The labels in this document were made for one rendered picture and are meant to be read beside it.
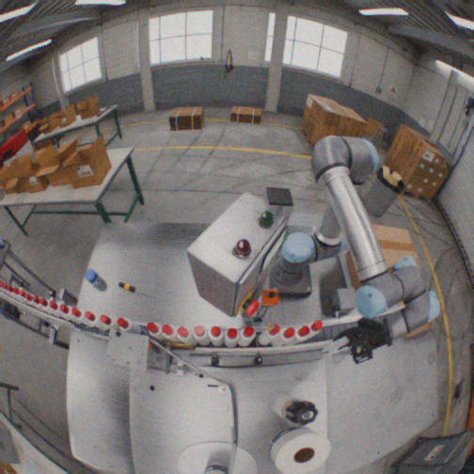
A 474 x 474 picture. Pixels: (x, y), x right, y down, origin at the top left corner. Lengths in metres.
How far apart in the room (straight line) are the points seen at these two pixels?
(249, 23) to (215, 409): 5.84
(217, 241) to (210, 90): 5.44
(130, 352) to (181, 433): 0.43
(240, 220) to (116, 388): 0.90
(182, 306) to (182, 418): 0.52
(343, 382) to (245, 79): 5.57
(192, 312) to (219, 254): 0.67
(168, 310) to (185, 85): 5.36
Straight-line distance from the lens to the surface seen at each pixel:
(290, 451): 0.82
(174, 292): 1.01
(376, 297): 0.46
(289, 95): 5.70
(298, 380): 0.91
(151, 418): 0.94
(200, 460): 0.95
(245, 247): 0.30
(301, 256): 0.79
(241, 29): 5.49
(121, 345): 0.67
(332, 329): 0.99
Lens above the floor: 1.74
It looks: 53 degrees down
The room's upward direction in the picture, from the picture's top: 5 degrees clockwise
